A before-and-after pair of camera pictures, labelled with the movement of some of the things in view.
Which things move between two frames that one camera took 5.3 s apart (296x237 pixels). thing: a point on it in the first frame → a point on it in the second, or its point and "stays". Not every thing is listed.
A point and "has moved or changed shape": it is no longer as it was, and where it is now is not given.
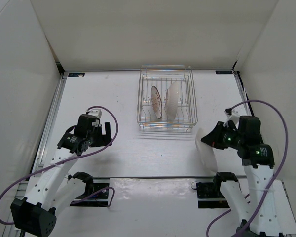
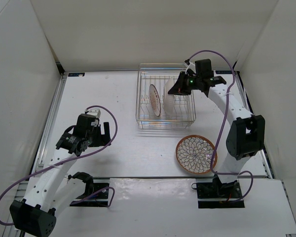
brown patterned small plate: [156, 101] stays
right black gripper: [212, 138] → [179, 88]
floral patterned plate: [206, 152] has moved or changed shape
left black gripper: [103, 139] stays
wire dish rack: [166, 100] stays
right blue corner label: [223, 71] stays
